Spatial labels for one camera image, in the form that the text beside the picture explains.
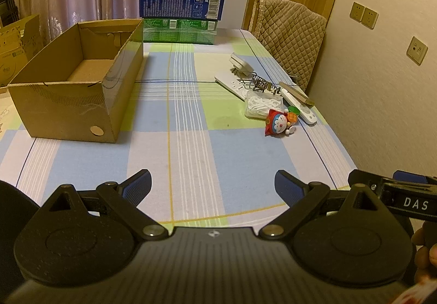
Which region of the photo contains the white Midea remote control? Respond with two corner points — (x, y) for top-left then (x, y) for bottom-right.
(280, 87), (317, 125)

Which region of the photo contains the green cap small bottle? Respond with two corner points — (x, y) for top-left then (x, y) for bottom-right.
(287, 106), (301, 116)

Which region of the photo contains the white square adapter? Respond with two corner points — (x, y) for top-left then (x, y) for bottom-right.
(230, 53), (254, 77)

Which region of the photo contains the person's right hand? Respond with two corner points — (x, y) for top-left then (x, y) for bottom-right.
(411, 221), (436, 283)

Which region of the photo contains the Doraemon red figure toy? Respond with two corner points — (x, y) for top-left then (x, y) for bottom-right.
(264, 110), (299, 136)

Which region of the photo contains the open brown cardboard box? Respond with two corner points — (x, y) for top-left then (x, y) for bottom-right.
(8, 19), (144, 143)

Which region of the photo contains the checked tablecloth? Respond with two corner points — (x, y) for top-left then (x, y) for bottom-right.
(1, 29), (355, 229)

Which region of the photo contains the long white flat remote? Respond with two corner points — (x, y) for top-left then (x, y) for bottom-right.
(215, 71), (250, 101)

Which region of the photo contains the chair with quilted beige cover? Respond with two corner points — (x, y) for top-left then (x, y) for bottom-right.
(249, 0), (327, 90)

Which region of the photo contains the cardboard box on floor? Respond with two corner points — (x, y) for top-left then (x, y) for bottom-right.
(0, 15), (44, 93)

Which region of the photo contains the light green product box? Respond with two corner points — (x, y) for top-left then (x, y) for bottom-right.
(143, 18), (218, 44)

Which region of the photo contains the blue product box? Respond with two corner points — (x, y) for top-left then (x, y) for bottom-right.
(139, 0), (225, 21)

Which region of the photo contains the bag of white cable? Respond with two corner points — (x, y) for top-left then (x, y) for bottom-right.
(244, 90), (284, 120)

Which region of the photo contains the single wall socket plate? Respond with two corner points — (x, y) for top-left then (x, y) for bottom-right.
(406, 36), (428, 66)

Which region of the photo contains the metal wire rack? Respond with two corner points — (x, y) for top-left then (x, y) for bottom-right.
(237, 72), (280, 95)

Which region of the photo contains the double wall socket plate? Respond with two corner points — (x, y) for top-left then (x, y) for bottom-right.
(350, 2), (379, 29)

